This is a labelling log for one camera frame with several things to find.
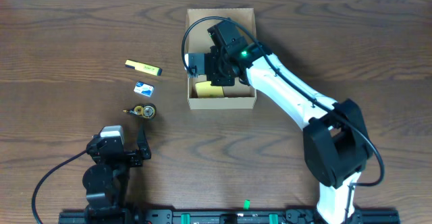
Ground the yellow highlighter pen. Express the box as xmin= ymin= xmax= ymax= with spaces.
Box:
xmin=125 ymin=59 xmax=162 ymax=76

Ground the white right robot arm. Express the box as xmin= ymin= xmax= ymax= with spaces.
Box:
xmin=181 ymin=16 xmax=379 ymax=223

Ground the white blue staples box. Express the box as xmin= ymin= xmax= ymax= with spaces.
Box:
xmin=134 ymin=82 xmax=155 ymax=97

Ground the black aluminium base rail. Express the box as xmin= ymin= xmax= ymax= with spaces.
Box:
xmin=57 ymin=207 xmax=401 ymax=224

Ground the yellow polar bear notepad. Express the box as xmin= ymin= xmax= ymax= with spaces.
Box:
xmin=195 ymin=81 xmax=225 ymax=98

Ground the black gold correction tape dispenser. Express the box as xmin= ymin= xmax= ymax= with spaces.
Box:
xmin=123 ymin=103 xmax=157 ymax=119

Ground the brown cardboard box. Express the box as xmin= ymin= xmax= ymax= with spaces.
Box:
xmin=185 ymin=8 xmax=257 ymax=110

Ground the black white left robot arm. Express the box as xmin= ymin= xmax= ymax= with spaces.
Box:
xmin=82 ymin=125 xmax=151 ymax=223

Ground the small green marker piece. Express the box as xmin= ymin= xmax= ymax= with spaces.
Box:
xmin=243 ymin=200 xmax=250 ymax=211

